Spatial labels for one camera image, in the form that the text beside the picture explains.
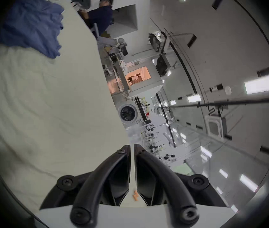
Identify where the white open cabinet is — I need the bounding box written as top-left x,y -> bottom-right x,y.
112,0 -> 152,39

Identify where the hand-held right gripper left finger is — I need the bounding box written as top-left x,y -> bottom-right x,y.
40,145 -> 131,226

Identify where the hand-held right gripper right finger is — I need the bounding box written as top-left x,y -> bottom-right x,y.
134,144 -> 228,226

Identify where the dark blue shirt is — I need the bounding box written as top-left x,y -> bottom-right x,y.
0,0 -> 65,59

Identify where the white washing machine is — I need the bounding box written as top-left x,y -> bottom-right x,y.
118,98 -> 145,128

